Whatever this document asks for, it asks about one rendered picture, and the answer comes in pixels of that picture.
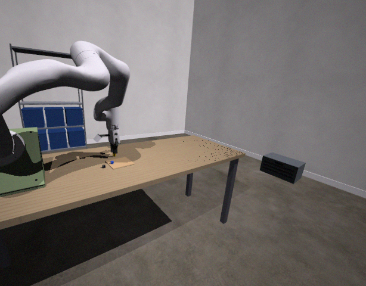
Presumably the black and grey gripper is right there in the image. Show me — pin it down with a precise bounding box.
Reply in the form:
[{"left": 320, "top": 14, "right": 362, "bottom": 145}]
[{"left": 107, "top": 128, "right": 120, "bottom": 154}]

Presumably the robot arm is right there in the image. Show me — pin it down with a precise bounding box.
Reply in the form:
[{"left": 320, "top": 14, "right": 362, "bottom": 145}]
[{"left": 0, "top": 41, "right": 130, "bottom": 167}]

